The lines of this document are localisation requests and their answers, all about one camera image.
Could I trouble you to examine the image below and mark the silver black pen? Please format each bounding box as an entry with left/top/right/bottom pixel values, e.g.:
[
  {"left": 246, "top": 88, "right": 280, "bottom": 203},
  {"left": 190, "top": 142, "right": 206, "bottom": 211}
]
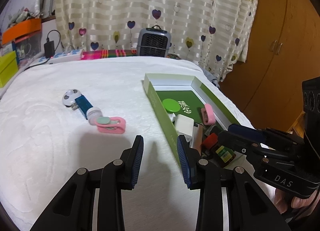
[{"left": 190, "top": 124, "right": 203, "bottom": 155}]

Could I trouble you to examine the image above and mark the brown bottle red cap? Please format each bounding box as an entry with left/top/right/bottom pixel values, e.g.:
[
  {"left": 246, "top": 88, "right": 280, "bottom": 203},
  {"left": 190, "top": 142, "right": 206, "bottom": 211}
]
[{"left": 201, "top": 133, "right": 236, "bottom": 168}]

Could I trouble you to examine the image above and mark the white charger cube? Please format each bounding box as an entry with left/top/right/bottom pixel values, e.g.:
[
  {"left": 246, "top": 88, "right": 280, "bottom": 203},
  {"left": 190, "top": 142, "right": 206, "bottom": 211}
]
[{"left": 174, "top": 114, "right": 194, "bottom": 138}]

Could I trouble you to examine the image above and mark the pink clip with mint pad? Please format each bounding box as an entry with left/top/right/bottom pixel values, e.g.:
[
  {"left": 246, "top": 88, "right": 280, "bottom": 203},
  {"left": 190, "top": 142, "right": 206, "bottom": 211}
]
[{"left": 86, "top": 107, "right": 126, "bottom": 134}]

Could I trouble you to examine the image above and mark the green mushroom holder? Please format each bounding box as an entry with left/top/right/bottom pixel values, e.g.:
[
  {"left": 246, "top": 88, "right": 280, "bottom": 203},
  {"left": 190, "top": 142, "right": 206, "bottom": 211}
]
[{"left": 162, "top": 98, "right": 181, "bottom": 122}]

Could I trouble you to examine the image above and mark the blue usb stick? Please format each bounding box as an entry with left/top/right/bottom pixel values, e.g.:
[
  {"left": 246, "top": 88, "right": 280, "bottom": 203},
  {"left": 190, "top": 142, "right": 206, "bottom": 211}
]
[{"left": 71, "top": 95, "right": 93, "bottom": 119}]

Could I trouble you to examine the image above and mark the white round gadget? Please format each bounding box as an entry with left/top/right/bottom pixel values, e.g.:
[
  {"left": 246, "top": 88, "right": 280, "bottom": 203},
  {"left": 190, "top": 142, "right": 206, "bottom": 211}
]
[{"left": 62, "top": 89, "right": 82, "bottom": 107}]

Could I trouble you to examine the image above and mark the right hand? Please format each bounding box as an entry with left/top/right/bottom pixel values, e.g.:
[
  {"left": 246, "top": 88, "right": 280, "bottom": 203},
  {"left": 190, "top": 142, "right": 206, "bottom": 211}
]
[{"left": 274, "top": 189, "right": 319, "bottom": 219}]

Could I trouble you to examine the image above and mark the green gift box tray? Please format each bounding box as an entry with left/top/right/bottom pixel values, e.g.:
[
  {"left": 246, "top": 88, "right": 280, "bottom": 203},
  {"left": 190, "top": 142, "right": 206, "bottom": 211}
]
[{"left": 143, "top": 73, "right": 239, "bottom": 157}]

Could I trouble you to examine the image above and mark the white towel cover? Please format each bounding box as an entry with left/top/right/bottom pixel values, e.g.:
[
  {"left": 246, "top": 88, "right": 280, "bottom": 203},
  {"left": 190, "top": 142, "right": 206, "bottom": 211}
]
[{"left": 1, "top": 57, "right": 250, "bottom": 230}]

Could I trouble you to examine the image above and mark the wooden wardrobe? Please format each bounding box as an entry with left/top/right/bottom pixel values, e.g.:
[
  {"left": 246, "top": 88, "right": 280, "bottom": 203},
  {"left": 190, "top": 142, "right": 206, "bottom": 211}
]
[{"left": 220, "top": 0, "right": 319, "bottom": 131}]

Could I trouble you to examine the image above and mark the colourful striped cloth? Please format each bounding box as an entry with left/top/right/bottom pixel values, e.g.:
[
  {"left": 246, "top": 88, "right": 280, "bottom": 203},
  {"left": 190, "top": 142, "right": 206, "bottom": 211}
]
[{"left": 80, "top": 48, "right": 180, "bottom": 60}]

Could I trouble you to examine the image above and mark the white power strip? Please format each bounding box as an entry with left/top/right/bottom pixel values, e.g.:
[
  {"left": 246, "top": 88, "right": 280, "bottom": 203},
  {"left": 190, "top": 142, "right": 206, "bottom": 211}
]
[{"left": 47, "top": 50, "right": 83, "bottom": 64}]

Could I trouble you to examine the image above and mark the grey space heater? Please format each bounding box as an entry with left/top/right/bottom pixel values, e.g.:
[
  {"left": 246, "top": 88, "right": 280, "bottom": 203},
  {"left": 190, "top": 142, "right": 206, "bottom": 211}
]
[{"left": 137, "top": 25, "right": 171, "bottom": 58}]

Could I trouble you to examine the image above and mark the heart pattern curtain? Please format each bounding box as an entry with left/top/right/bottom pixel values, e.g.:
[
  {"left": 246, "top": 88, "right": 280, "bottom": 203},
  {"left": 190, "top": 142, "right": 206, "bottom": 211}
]
[{"left": 55, "top": 0, "right": 258, "bottom": 81}]

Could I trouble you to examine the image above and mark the black power adapter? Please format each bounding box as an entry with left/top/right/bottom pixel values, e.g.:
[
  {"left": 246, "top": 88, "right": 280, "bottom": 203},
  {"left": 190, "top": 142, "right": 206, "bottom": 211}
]
[{"left": 44, "top": 29, "right": 61, "bottom": 59}]

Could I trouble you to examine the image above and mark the lime green box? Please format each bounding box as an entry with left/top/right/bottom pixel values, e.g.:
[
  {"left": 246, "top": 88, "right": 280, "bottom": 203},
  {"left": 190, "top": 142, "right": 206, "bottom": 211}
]
[{"left": 0, "top": 51, "right": 18, "bottom": 88}]

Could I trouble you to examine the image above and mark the orange lid storage box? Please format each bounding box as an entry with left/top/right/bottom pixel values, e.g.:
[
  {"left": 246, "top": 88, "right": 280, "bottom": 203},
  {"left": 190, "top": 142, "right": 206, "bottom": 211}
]
[{"left": 1, "top": 18, "right": 42, "bottom": 59}]

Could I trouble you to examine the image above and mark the black camera box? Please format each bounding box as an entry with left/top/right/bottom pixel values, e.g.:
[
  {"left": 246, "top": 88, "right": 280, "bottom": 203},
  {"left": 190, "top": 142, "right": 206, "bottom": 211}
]
[{"left": 302, "top": 77, "right": 320, "bottom": 155}]

